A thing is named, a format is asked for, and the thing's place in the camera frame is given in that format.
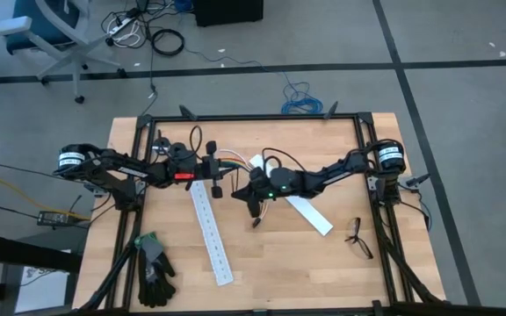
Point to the black zip tie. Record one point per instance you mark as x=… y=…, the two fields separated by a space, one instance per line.
x=233 y=182

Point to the black power adapter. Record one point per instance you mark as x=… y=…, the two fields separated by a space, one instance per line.
x=53 y=218

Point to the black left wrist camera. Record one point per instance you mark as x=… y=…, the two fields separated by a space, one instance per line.
x=185 y=167

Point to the black aluminium table frame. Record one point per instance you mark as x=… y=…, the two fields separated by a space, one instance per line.
x=253 y=117

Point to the white blue office chair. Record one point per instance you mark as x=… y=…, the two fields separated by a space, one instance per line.
x=11 y=25

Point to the black eyeglasses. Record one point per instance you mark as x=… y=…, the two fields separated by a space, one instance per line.
x=353 y=239

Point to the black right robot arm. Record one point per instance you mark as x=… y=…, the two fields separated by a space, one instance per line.
x=336 y=173

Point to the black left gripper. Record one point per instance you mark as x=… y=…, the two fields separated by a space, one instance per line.
x=207 y=169

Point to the white perforated strip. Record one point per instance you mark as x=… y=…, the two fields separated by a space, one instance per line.
x=314 y=217

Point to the black work glove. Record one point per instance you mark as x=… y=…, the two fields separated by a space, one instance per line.
x=161 y=292
x=152 y=250

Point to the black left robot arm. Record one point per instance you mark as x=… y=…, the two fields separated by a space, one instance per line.
x=103 y=169

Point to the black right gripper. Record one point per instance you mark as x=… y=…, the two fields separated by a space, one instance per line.
x=268 y=186

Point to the black floor cabinet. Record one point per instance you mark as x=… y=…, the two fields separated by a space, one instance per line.
x=226 y=13

